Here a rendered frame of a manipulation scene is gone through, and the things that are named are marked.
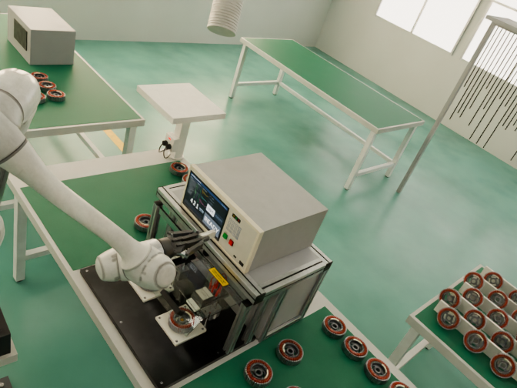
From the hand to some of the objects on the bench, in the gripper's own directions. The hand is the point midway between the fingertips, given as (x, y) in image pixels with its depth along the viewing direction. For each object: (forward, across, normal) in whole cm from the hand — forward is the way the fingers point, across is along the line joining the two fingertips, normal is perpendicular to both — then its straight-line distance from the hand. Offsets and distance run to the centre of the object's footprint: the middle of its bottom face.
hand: (207, 235), depth 170 cm
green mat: (+20, +56, -47) cm, 76 cm away
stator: (+16, -57, -47) cm, 75 cm away
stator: (+12, +37, -46) cm, 61 cm away
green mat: (+20, -73, -47) cm, 89 cm away
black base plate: (-2, -8, -47) cm, 48 cm away
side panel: (+37, +24, -47) cm, 64 cm away
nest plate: (-3, +4, -45) cm, 45 cm away
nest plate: (-3, -20, -45) cm, 49 cm away
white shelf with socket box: (+55, -99, -47) cm, 123 cm away
